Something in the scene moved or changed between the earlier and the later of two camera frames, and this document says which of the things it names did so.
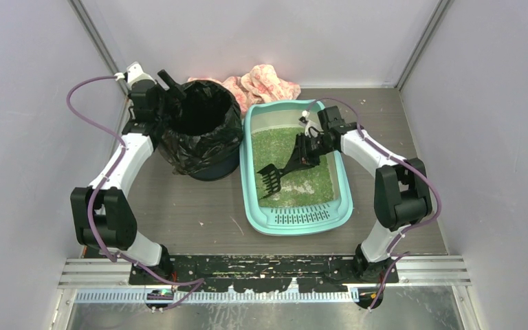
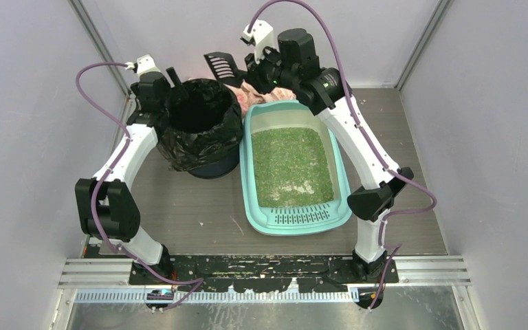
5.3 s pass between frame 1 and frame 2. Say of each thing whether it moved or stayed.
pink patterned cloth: stayed
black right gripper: moved
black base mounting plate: stayed
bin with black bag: stayed
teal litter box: stayed
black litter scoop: moved
